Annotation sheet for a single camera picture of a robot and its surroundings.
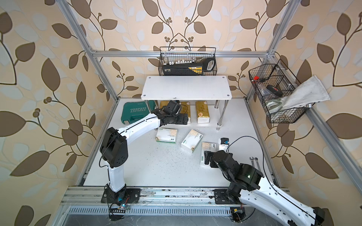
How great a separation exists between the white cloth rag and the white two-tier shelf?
253 millimetres

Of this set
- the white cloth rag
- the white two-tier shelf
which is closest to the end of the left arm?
the white two-tier shelf

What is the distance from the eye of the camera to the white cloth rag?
1.87 ft

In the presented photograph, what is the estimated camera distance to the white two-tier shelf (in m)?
0.77
